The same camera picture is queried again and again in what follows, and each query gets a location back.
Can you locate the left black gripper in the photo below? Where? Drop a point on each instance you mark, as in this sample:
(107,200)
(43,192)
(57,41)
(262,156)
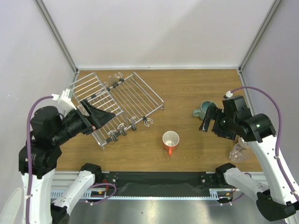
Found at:
(98,117)

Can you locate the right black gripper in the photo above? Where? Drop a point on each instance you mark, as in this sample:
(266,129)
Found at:
(215,120)

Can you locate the teal ceramic mug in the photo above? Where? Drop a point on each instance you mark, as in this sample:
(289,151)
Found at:
(201,112)

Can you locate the clear faceted glass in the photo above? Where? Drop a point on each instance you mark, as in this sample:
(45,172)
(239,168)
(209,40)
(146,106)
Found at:
(239,153)

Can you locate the orange mug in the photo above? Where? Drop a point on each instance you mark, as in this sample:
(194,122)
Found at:
(170,141)

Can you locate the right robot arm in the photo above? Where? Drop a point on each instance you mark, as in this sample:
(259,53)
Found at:
(279,198)

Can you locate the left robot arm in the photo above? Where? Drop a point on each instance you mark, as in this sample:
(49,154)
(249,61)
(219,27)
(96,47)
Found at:
(47,130)

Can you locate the steel tumbler cup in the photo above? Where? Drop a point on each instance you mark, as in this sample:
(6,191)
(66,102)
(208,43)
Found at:
(242,142)

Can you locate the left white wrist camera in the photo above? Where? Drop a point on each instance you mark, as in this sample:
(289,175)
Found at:
(64,100)

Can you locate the silver wire dish rack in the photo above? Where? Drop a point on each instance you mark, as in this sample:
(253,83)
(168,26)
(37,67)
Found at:
(130,98)

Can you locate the white cable duct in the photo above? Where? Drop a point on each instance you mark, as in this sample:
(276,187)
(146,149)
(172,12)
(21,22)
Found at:
(207,194)

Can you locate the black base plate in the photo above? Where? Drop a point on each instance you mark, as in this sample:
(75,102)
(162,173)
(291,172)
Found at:
(163,183)

